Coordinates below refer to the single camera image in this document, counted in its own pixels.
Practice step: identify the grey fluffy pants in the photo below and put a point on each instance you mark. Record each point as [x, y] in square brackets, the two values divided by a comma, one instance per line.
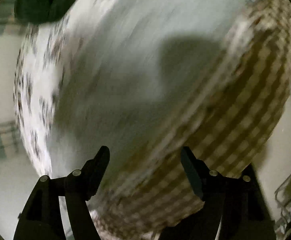
[133, 80]

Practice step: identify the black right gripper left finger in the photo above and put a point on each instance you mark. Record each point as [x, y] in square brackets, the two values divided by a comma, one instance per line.
[41, 216]

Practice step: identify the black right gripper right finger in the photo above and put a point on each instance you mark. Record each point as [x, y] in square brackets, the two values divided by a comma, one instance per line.
[233, 208]

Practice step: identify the green striped right curtain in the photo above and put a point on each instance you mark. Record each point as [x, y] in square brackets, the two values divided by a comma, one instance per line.
[10, 43]

